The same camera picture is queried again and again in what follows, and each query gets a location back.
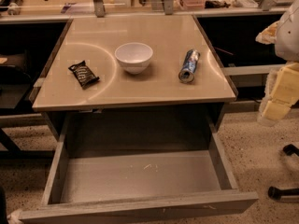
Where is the white bowl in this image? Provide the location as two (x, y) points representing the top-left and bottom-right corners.
(114, 42), (153, 75)

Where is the blue and white can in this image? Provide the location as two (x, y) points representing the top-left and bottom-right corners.
(178, 49), (200, 83)

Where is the black rxbar chocolate wrapper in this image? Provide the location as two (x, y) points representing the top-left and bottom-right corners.
(68, 61), (100, 89)

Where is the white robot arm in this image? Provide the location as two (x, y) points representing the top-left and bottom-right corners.
(255, 0), (299, 126)

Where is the black chair leg caster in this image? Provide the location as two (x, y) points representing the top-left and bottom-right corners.
(283, 144), (299, 156)

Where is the grey open top drawer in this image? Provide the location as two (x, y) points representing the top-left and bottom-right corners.
(20, 112), (257, 224)

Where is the grey cabinet with steel top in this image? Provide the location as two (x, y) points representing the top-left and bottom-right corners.
(29, 13), (239, 142)

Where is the black tool on counter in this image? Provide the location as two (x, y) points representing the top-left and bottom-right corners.
(0, 0), (23, 16)

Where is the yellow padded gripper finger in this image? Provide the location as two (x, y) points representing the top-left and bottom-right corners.
(257, 63), (299, 127)

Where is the black chair leg bar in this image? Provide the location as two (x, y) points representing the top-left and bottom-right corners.
(267, 186), (299, 200)

